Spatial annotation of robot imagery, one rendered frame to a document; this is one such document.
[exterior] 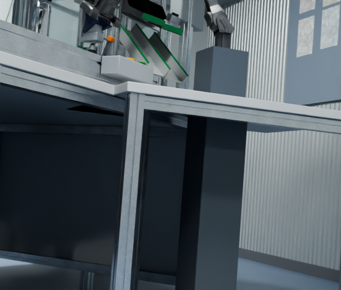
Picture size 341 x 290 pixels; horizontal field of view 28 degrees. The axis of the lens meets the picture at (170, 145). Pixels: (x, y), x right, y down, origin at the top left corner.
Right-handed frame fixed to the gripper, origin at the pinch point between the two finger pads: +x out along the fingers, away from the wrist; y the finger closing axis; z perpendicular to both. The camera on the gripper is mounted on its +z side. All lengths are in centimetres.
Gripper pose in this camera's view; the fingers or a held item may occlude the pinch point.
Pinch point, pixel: (93, 26)
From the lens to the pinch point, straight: 243.7
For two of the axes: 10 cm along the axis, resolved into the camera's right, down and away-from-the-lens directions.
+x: -6.0, 7.6, 2.5
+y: -4.8, -0.9, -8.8
